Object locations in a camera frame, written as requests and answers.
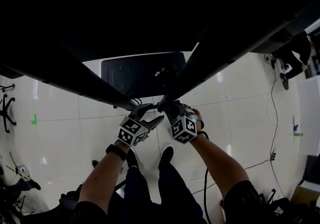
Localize person's left forearm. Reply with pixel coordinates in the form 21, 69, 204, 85
78, 141, 131, 215

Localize black floor cable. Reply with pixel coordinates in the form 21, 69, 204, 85
264, 54, 286, 194

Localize person's right black shoe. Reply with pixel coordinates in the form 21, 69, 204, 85
158, 144, 175, 166

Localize black TV stand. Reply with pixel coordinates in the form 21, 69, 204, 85
0, 0, 320, 113

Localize black office chair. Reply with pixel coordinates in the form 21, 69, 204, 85
0, 93, 18, 134

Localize black wrist watch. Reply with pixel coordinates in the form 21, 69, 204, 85
105, 144, 128, 162

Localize black television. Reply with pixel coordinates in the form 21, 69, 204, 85
0, 0, 320, 59

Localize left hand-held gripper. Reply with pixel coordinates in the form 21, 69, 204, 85
118, 103, 165, 147

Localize person's right forearm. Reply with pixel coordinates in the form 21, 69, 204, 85
189, 134, 251, 198

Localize person's navy trousers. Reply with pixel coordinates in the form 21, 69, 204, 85
123, 160, 208, 224

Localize person's black shirt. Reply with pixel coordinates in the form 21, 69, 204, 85
71, 180, 266, 224

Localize person's black shoe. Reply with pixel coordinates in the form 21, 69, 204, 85
126, 146, 140, 170
158, 144, 175, 166

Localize person's right hand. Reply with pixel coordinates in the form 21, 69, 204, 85
191, 108, 205, 133

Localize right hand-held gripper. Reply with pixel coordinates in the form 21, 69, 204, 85
163, 102, 203, 145

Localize cardboard box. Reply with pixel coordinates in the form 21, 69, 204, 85
291, 185, 320, 206

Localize grey cloth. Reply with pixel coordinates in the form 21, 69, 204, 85
156, 97, 182, 116

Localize person's left black shoe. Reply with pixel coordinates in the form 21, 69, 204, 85
126, 146, 140, 170

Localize blue and green floor tape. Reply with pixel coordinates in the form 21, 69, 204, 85
292, 116, 305, 138

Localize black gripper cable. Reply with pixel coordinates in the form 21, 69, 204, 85
203, 167, 211, 224

